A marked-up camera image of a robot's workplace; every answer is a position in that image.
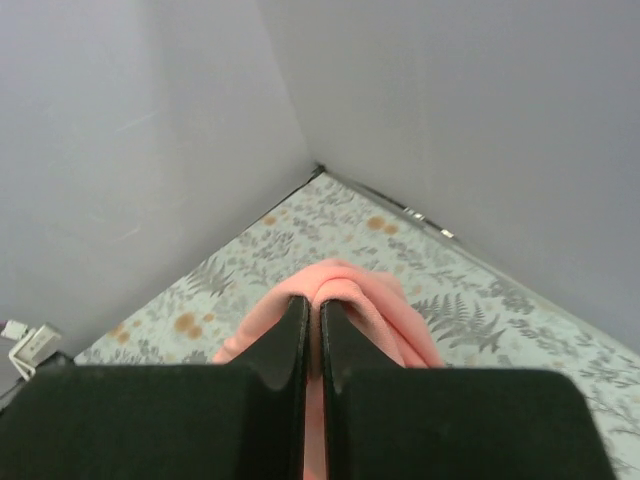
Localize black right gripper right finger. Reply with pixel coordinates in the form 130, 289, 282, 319
320, 300, 399, 395

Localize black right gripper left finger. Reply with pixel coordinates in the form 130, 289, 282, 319
227, 296, 310, 390

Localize salmon pink t shirt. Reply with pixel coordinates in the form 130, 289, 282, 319
212, 259, 444, 479

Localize floral patterned table mat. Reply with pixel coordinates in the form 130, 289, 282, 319
77, 175, 639, 479

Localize aluminium frame rail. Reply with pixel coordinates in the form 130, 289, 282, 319
312, 162, 458, 243

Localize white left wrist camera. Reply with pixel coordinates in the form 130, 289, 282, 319
1, 320, 63, 381

